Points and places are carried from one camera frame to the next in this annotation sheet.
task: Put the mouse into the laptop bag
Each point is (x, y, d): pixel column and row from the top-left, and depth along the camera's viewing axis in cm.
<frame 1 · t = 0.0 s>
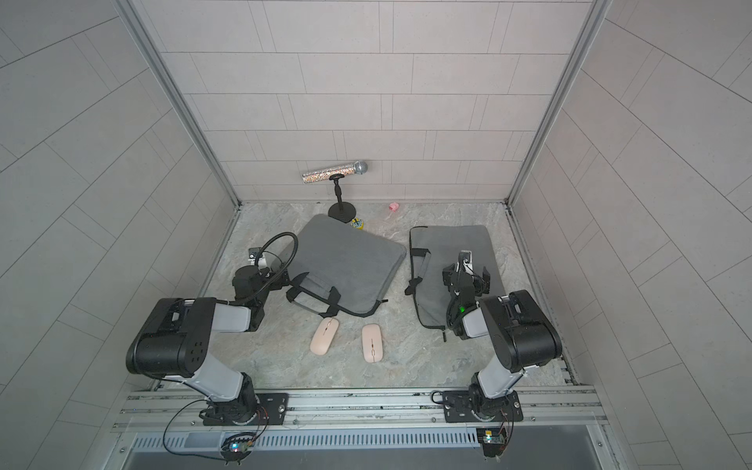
left hand: (276, 259, 95), fingers open
right hand: (468, 262, 94), fingers open
left grey laptop bag: (339, 267, 96), point 3 cm above the table
right grey laptop bag: (434, 249, 103), point 2 cm above the table
left pink computer mouse: (323, 338, 82), point 2 cm above the table
right pink computer mouse: (372, 343, 82), point 2 cm above the table
glitter microphone: (358, 167, 98), point 23 cm above the table
black microphone stand: (341, 211, 114), point 2 cm above the table
small pink object: (394, 207, 116), point 2 cm above the table
small yellow blue toy: (357, 223, 111), on the table

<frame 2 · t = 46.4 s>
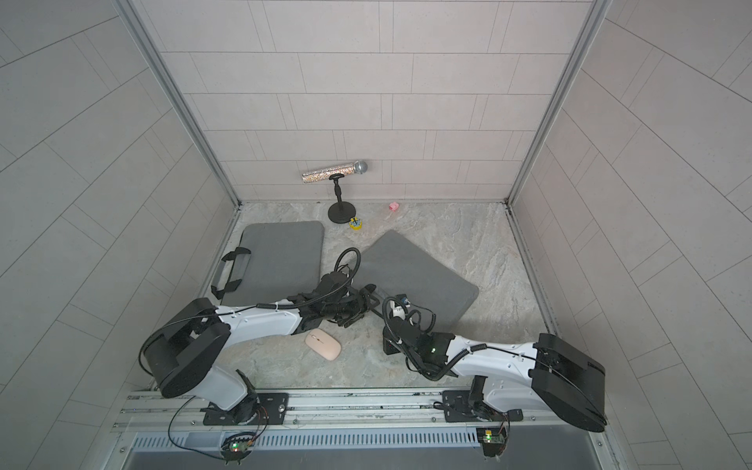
left hand: (379, 307, 85), fingers open
right hand: (384, 334, 82), fingers closed
right grey laptop bag: (399, 267, 96), point 3 cm above the table
left pink computer mouse: (323, 344, 82), on the table
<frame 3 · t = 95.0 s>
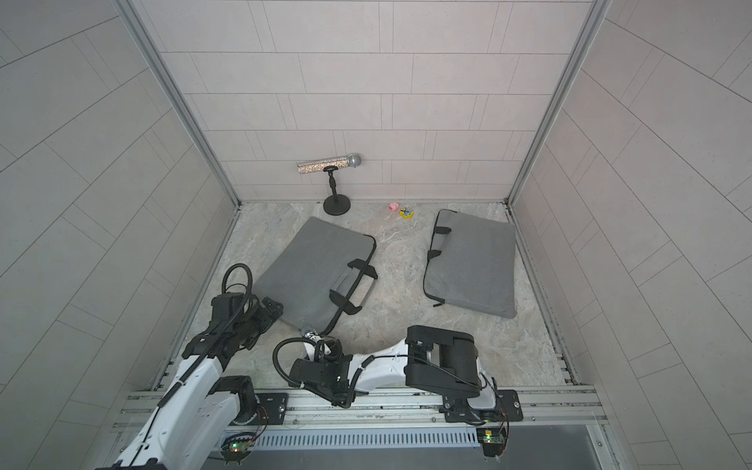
left hand: (280, 309, 84), fingers open
right hand: (315, 357, 81), fingers open
left grey laptop bag: (320, 275, 94), point 4 cm above the table
right grey laptop bag: (470, 263, 98), point 3 cm above the table
glitter microphone: (353, 160, 101), point 23 cm above the table
black microphone stand: (337, 205, 118), on the table
small yellow blue toy: (406, 213, 114), on the table
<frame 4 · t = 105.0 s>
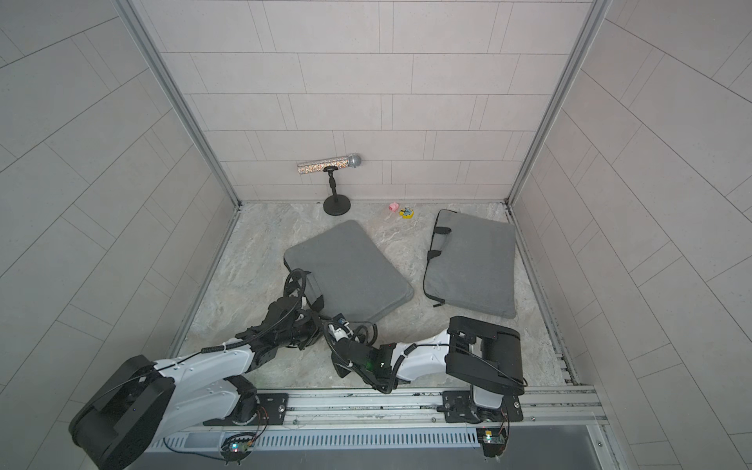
left hand: (338, 322, 84), fingers open
right hand: (334, 354, 80), fingers closed
left grey laptop bag: (356, 281, 93), point 3 cm above the table
